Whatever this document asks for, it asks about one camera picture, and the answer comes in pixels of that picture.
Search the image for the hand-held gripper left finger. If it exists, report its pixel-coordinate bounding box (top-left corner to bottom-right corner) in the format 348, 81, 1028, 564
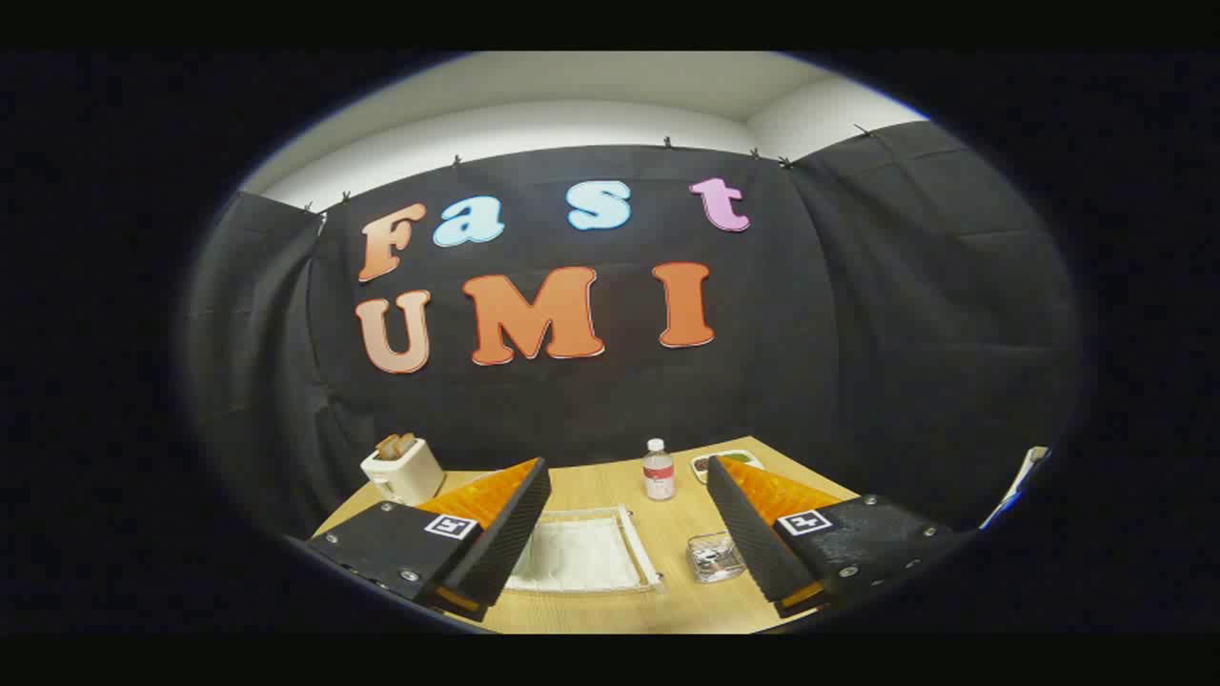
305, 456, 553, 623

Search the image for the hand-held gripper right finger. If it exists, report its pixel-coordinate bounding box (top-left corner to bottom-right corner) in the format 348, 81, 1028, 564
706, 454, 975, 619

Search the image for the silver wire basket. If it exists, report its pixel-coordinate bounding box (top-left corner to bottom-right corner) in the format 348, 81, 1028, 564
686, 532, 747, 584

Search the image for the white wire dish rack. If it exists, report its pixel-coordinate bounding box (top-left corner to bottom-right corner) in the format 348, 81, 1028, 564
503, 504, 664, 597

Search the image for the white divided sauce dish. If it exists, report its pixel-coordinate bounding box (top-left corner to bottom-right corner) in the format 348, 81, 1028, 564
690, 450, 764, 483

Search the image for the clear bottle with red label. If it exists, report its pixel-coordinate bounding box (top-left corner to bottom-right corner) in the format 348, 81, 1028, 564
642, 438, 677, 502

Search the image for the white toaster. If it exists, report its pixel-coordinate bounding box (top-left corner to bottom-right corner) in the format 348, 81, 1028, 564
360, 440, 446, 507

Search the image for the white and blue object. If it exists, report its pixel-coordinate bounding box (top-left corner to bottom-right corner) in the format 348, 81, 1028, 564
980, 445, 1052, 531

